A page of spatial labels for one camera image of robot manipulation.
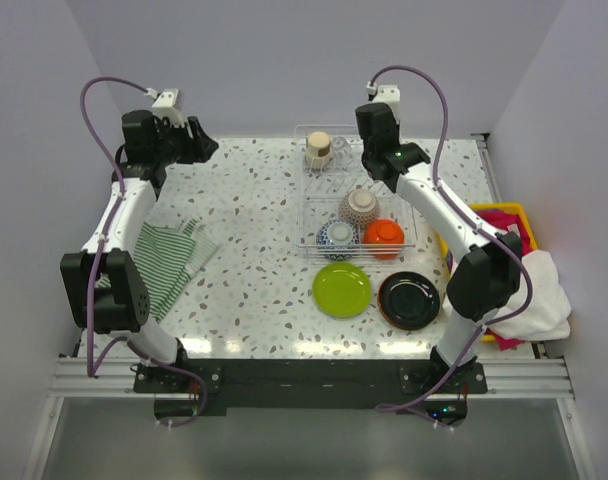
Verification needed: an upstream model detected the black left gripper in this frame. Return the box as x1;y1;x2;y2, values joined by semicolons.
153;116;218;166

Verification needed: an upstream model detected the beige steel cup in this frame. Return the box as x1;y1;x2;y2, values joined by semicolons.
305;131;332;170

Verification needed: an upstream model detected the clear glass cup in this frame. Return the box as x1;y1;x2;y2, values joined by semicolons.
331;136;352;164

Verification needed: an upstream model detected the clear wire dish rack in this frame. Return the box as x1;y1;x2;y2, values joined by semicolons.
293;125;417;262

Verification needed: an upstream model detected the blue white patterned bowl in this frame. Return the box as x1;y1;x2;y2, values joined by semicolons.
316;220;359;262

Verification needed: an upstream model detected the brown patterned bowl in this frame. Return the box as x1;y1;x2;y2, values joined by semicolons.
338;188;381;231

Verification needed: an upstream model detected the orange bowl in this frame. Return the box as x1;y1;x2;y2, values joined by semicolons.
363;219;405;260

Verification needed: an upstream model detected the lime green plate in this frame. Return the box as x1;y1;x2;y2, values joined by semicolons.
312;262;373;319

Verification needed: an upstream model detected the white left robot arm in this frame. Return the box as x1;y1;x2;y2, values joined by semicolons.
60;110;219;392

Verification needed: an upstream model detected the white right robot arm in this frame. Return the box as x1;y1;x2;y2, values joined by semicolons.
355;102;522;393

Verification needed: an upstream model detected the green white striped cloth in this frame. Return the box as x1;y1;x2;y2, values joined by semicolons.
98;217;220;323

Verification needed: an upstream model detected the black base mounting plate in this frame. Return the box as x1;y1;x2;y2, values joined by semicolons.
133;359;488;418

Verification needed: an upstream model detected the yellow plastic basket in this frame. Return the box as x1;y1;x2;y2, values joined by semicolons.
435;201;540;344

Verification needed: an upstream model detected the white towel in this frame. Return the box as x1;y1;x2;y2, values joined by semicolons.
490;250;571;341

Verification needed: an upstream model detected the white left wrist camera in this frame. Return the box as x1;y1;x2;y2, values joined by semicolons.
145;88;187;127

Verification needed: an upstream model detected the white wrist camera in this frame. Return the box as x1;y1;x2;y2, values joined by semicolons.
366;83;401;124
145;88;187;127

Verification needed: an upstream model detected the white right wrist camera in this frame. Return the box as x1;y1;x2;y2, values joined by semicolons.
366;83;401;124

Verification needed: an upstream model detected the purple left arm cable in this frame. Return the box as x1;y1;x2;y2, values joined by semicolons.
79;75;209;428

